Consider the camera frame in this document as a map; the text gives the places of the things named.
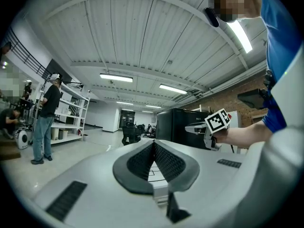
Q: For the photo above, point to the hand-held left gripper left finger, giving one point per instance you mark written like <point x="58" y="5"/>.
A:
<point x="95" y="193"/>

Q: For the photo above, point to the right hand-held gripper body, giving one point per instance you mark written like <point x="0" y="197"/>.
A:
<point x="217" y="122"/>

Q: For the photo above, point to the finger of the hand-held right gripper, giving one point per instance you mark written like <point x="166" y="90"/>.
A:
<point x="196" y="128"/>

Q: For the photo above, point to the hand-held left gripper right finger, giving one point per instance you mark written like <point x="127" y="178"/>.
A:
<point x="209" y="182"/>

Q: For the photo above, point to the person's right forearm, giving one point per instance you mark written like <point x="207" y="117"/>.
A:
<point x="247" y="134"/>

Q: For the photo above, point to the ceiling tube light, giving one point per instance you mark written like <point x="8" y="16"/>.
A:
<point x="173" y="88"/>
<point x="240" y="35"/>
<point x="116" y="77"/>

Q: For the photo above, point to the white table with black lines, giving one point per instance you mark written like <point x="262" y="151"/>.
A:
<point x="156" y="174"/>

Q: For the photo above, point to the black office chair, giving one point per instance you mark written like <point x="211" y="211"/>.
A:
<point x="130" y="132"/>

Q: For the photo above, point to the white metal shelf rack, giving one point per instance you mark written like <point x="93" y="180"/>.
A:
<point x="73" y="117"/>

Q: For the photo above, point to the white body harness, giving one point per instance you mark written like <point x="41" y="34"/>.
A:
<point x="293" y="91"/>

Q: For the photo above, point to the curved wooden steps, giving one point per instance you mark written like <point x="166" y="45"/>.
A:
<point x="9" y="151"/>

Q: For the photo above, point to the person's blue shirt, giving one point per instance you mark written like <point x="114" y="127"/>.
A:
<point x="280" y="32"/>

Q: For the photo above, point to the person's head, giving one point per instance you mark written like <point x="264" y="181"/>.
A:
<point x="232" y="1"/>

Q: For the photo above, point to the black mezzanine railing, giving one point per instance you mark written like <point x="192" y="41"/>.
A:
<point x="26" y="56"/>

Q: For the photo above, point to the black head camera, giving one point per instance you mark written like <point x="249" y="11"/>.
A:
<point x="212" y="18"/>

